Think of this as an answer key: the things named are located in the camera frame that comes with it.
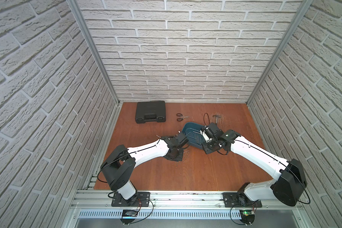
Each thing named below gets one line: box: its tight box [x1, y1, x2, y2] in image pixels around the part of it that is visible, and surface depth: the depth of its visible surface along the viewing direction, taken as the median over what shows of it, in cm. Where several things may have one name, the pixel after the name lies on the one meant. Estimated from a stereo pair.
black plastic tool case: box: [135, 100, 166, 124], surface depth 108 cm
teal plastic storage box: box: [182, 122, 206, 150], surface depth 102 cm
